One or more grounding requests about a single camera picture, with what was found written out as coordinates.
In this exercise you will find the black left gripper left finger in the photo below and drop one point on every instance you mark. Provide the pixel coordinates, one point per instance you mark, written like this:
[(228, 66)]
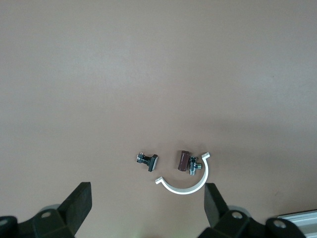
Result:
[(71, 208)]

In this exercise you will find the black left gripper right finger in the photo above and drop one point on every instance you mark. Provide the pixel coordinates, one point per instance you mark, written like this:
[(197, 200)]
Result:
[(218, 210)]

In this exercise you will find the chrome metal valve fitting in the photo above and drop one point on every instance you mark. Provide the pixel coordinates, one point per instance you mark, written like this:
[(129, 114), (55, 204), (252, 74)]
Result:
[(194, 166)]

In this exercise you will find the brown cylinder capacitor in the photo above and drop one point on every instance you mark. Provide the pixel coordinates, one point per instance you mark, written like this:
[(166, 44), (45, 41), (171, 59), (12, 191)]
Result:
[(182, 161)]

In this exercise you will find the aluminium frame post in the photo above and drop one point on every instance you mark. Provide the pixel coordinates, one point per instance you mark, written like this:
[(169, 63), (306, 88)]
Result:
[(299, 219)]

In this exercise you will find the black square push switch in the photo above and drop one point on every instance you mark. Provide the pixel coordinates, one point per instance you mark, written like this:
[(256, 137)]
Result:
[(149, 162)]

